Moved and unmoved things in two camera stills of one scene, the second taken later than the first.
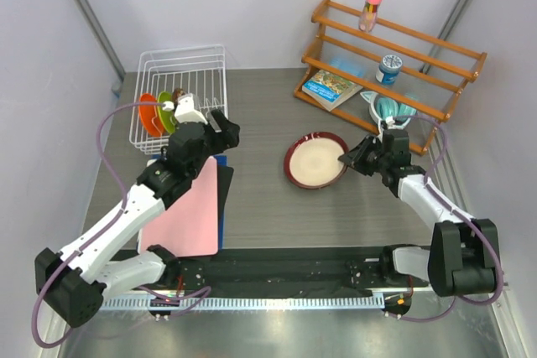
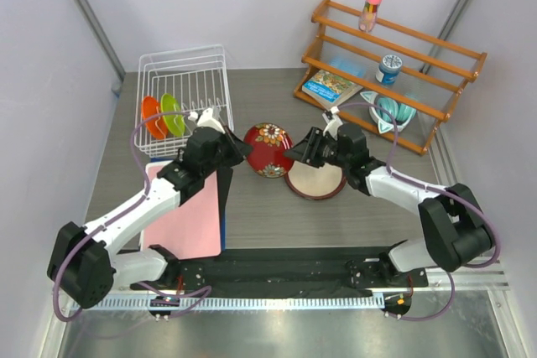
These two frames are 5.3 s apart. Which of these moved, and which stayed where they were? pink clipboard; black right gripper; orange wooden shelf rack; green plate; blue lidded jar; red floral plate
Moved: black right gripper; red floral plate
Stayed: orange wooden shelf rack; blue lidded jar; pink clipboard; green plate
